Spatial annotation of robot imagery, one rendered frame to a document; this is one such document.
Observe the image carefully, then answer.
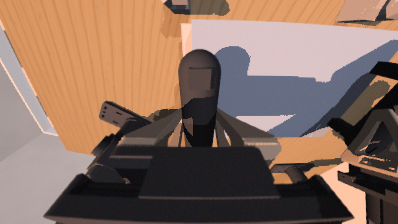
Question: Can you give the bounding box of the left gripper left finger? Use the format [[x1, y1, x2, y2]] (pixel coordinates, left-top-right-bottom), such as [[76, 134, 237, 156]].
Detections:
[[117, 108, 183, 147]]

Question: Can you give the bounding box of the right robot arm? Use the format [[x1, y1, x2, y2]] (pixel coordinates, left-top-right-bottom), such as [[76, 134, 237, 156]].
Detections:
[[270, 163, 398, 224]]

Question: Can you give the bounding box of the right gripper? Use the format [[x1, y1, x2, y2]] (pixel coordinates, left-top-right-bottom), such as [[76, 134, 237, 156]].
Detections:
[[337, 109, 398, 224]]

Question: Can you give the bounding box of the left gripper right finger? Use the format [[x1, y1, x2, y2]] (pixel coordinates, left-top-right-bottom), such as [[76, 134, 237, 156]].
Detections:
[[215, 108, 282, 167]]

